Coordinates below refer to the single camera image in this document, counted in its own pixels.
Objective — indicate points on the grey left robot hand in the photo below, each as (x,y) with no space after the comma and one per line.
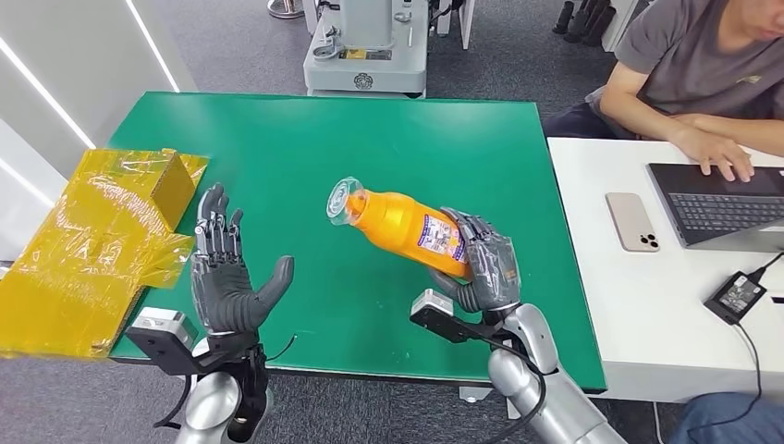
(223,294)

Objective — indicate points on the person's right hand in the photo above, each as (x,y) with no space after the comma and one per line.
(716,150)

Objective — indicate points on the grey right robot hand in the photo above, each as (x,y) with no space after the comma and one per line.
(496,269)

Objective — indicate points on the orange detergent bottle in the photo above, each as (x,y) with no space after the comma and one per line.
(392,223)

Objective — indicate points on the person's left forearm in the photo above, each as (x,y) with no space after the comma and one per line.
(741,129)

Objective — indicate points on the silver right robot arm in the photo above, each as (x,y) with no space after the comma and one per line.
(527,343)

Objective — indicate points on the person's right forearm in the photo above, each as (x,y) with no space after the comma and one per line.
(643,119)

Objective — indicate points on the dark grey laptop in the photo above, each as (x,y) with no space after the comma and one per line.
(716,208)

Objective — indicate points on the person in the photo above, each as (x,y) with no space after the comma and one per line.
(692,61)

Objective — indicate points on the beige smartphone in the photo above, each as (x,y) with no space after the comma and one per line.
(631,220)

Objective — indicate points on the yellow taped cardboard box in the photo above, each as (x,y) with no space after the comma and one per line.
(92,245)

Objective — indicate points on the black power adapter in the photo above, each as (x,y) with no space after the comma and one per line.
(735,297)

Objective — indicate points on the white desk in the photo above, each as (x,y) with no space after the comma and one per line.
(649,318)

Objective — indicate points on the black cylinder cluster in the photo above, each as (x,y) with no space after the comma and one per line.
(585,21)

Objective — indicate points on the green table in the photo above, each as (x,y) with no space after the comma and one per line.
(343,141)

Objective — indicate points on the white machine base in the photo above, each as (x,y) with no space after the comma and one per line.
(367,67)

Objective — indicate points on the person's leg in jeans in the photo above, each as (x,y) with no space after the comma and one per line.
(735,423)

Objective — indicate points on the chrome stand base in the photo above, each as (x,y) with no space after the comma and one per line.
(285,8)

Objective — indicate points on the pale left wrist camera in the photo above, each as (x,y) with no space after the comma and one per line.
(162,331)

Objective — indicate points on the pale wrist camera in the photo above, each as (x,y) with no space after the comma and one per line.
(432,306)
(162,331)

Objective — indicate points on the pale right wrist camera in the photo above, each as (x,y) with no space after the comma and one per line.
(432,306)

